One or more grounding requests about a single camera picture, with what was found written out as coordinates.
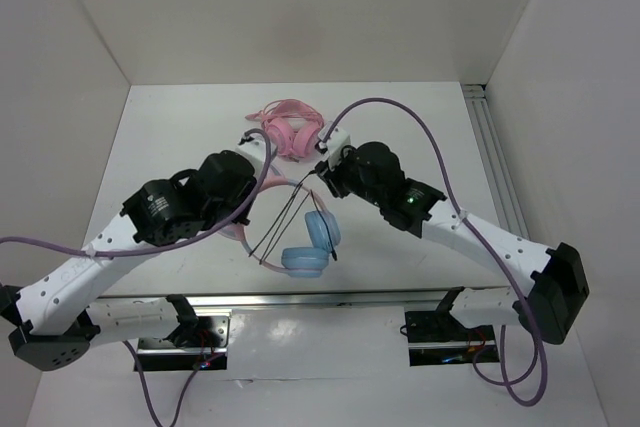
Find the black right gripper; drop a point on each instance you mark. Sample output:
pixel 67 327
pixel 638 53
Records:
pixel 332 177

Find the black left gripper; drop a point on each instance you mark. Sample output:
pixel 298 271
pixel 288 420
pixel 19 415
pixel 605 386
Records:
pixel 250 184

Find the pink blue cat-ear headphones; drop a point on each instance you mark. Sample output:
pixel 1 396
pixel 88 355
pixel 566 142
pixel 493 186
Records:
pixel 321 225

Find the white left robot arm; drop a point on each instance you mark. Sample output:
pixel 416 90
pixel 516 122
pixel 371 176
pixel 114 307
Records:
pixel 60 317

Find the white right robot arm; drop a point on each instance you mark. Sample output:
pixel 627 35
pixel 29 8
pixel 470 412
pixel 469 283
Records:
pixel 547 286

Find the pink wrapped headphones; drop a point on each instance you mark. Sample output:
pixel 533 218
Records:
pixel 292 125

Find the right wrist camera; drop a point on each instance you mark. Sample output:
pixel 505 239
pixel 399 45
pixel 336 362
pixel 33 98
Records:
pixel 330 143

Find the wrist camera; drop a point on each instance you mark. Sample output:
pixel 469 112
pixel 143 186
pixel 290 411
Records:
pixel 330 143
pixel 255 150

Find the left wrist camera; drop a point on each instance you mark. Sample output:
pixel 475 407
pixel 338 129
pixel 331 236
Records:
pixel 255 150

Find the aluminium right side rail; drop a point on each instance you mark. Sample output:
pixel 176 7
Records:
pixel 501 185

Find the aluminium rail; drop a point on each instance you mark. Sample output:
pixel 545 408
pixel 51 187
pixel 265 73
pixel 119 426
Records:
pixel 501 185
pixel 321 299

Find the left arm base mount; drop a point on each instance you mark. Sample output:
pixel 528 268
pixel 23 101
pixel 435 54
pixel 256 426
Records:
pixel 206 350

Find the aluminium front rail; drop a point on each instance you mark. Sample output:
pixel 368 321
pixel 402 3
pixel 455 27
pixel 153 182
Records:
pixel 321 299

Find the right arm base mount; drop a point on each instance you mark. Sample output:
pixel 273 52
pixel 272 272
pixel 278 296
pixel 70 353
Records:
pixel 437 339

